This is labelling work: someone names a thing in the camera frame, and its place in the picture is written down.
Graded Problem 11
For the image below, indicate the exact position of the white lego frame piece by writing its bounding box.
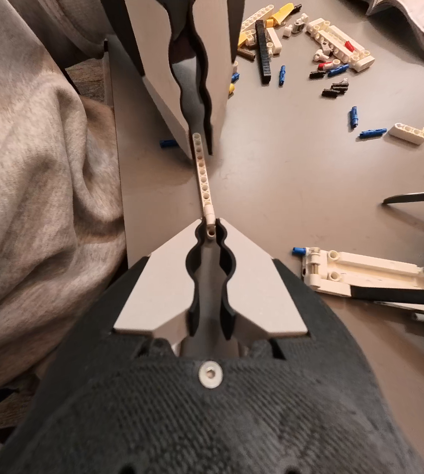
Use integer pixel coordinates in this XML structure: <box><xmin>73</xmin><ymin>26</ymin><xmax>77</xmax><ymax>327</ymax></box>
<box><xmin>305</xmin><ymin>18</ymin><xmax>375</xmax><ymax>72</ymax></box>

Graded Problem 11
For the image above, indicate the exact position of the long black flat bar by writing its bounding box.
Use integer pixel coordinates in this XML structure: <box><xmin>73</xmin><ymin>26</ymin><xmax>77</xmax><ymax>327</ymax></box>
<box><xmin>255</xmin><ymin>19</ymin><xmax>274</xmax><ymax>84</ymax></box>

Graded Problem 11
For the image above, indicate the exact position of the yellow lego plate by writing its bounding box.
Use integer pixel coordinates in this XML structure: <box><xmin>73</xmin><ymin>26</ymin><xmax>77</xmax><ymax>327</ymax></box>
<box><xmin>271</xmin><ymin>3</ymin><xmax>295</xmax><ymax>27</ymax></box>

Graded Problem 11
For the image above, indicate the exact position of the thick white lego beam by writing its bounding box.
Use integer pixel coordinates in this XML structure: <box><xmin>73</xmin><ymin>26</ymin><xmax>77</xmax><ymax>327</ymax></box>
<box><xmin>241</xmin><ymin>4</ymin><xmax>275</xmax><ymax>32</ymax></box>

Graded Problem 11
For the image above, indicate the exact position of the white angled lego beam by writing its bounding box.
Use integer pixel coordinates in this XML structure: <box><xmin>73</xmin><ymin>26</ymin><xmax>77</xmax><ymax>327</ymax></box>
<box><xmin>388</xmin><ymin>123</ymin><xmax>424</xmax><ymax>146</ymax></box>

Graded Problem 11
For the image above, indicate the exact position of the long white lego beam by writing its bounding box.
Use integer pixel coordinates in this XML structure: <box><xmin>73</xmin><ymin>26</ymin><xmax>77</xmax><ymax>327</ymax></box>
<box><xmin>191</xmin><ymin>133</ymin><xmax>216</xmax><ymax>223</ymax></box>

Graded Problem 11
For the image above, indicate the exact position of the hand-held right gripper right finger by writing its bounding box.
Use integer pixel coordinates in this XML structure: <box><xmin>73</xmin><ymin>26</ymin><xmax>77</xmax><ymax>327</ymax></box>
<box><xmin>216</xmin><ymin>218</ymin><xmax>309</xmax><ymax>350</ymax></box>

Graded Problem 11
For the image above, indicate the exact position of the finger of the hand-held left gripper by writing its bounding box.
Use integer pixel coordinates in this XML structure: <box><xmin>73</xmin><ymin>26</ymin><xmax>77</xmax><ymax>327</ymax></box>
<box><xmin>190</xmin><ymin>0</ymin><xmax>233</xmax><ymax>156</ymax></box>
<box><xmin>124</xmin><ymin>0</ymin><xmax>194</xmax><ymax>160</ymax></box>

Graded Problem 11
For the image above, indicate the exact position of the partly built lego aircraft model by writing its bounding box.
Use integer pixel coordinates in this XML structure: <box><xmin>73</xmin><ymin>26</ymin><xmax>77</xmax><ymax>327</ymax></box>
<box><xmin>292</xmin><ymin>191</ymin><xmax>424</xmax><ymax>326</ymax></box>

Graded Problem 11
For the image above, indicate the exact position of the white lego panel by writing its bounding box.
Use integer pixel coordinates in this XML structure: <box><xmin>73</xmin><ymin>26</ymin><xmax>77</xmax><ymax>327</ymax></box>
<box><xmin>265</xmin><ymin>28</ymin><xmax>283</xmax><ymax>55</ymax></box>

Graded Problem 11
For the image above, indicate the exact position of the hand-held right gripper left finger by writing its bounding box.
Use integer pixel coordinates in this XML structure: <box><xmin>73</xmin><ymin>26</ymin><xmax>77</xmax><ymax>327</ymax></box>
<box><xmin>113</xmin><ymin>218</ymin><xmax>204</xmax><ymax>352</ymax></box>

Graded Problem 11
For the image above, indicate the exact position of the person's left forearm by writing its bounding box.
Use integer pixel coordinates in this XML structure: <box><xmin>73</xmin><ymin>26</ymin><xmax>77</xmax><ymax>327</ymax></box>
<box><xmin>10</xmin><ymin>0</ymin><xmax>107</xmax><ymax>69</ymax></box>

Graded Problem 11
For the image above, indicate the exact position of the open instruction booklet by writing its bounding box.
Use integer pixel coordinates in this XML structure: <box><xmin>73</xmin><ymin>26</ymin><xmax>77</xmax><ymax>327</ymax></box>
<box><xmin>367</xmin><ymin>0</ymin><xmax>424</xmax><ymax>80</ymax></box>

